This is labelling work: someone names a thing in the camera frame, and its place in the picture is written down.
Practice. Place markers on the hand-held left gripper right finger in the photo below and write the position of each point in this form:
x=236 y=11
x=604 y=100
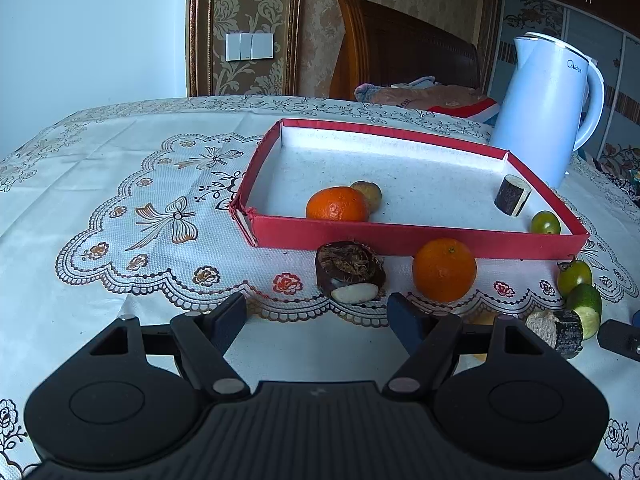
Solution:
x=402 y=320

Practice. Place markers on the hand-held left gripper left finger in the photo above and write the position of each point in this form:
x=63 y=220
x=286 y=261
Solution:
x=232 y=317

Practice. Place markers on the green lime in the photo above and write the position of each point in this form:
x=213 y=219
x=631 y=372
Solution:
x=587 y=305

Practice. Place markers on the dark sugarcane piece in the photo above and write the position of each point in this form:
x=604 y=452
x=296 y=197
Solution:
x=510 y=195
x=562 y=332

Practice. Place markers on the mandarin orange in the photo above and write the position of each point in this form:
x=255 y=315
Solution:
x=444 y=270
x=337 y=205

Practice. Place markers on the dark water chestnut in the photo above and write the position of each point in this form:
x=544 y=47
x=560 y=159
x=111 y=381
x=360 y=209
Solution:
x=350 y=270

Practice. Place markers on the green tomato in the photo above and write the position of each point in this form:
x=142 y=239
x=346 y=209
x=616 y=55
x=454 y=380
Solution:
x=575 y=279
x=545 y=222

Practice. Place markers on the small yellow fruit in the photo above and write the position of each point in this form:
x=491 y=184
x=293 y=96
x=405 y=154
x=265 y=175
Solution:
x=484 y=318

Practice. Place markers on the small tan longan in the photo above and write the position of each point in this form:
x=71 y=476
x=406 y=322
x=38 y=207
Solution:
x=370 y=192

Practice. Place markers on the red cardboard tray box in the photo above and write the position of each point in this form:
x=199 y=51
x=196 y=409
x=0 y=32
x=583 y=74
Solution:
x=400 y=175

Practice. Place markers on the dark patterned cloth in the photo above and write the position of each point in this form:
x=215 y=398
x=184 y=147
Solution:
x=617 y=157

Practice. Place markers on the striped cloth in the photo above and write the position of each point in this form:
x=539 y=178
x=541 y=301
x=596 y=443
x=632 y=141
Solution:
x=470 y=110

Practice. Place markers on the brown plush blanket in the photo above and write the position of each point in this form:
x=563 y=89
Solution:
x=425 y=95

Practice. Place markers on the white electric kettle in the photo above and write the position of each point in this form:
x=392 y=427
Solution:
x=540 y=110

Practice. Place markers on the floral sliding door wardrobe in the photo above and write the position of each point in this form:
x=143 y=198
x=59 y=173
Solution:
x=525 y=15

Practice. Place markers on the white wall light switch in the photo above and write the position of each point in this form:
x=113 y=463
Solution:
x=250 y=46

